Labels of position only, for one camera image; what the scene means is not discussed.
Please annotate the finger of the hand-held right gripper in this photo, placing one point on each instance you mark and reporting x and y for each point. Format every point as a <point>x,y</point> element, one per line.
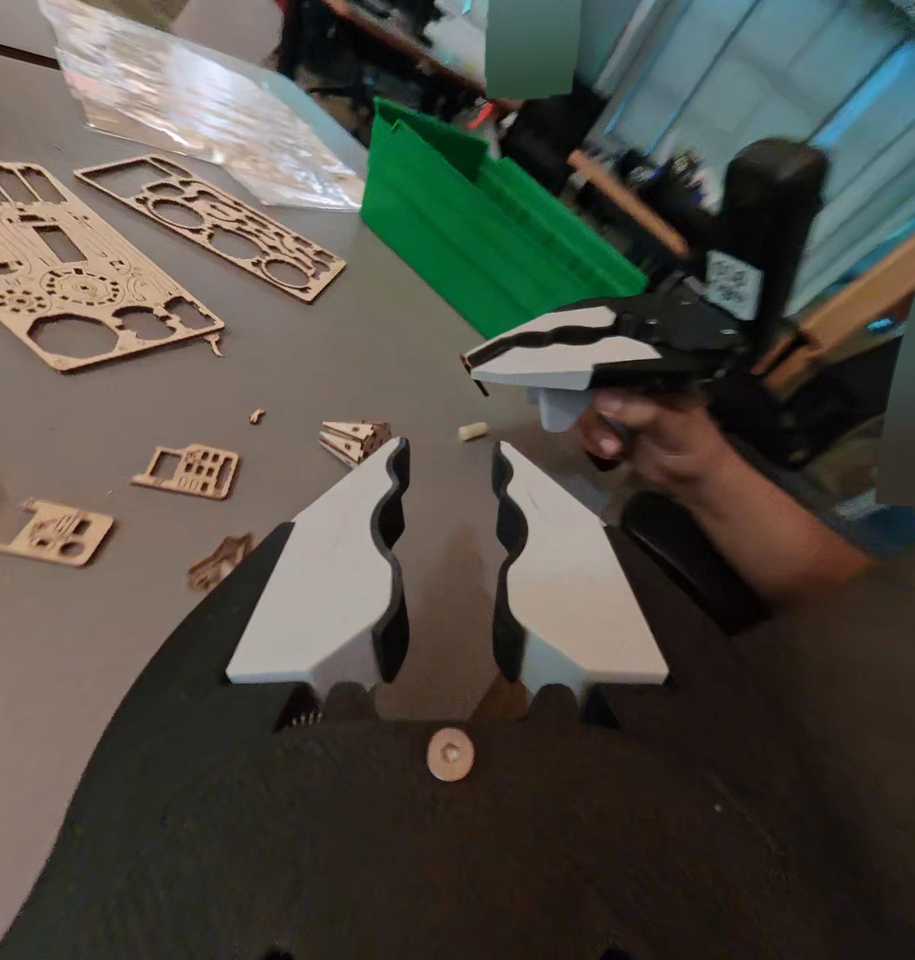
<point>555,364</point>
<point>570,322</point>

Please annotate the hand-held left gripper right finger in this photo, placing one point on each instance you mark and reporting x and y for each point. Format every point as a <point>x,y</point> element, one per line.
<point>577,592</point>

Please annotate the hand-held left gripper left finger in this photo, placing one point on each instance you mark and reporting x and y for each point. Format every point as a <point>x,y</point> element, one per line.
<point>322,592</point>

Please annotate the person's right forearm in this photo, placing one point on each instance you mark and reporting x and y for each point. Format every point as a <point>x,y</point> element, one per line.
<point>772,525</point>

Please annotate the grey desk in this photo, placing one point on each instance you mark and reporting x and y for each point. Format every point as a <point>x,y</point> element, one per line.
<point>315,360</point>

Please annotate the person's right hand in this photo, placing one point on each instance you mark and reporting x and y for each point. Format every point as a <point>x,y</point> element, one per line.
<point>667,442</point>

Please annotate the wooden wheel assembly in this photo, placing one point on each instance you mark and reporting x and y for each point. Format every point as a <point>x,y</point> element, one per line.
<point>221,562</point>

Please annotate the pale wax stick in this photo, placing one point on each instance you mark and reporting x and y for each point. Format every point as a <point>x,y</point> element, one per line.
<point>473,431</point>

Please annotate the green plastic bin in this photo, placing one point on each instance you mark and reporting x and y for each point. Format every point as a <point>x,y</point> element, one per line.
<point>487,225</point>

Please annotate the small gridded wooden card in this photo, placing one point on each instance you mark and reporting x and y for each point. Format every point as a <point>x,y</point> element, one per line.
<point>187,471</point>

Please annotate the small slotted wooden card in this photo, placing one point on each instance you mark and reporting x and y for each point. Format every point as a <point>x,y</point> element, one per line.
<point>45,532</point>

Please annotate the wooden puzzle sheet with gear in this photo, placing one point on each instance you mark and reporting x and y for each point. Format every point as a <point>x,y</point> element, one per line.
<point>22,330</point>

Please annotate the clear plastic sheet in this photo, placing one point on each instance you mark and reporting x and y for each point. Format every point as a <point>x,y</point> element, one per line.
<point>202,105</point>

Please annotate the punched wooden puzzle sheet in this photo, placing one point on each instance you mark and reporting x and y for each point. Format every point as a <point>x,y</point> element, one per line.
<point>120,180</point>

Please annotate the wooden rail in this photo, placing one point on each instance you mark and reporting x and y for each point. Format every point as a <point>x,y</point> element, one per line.
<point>840,315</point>

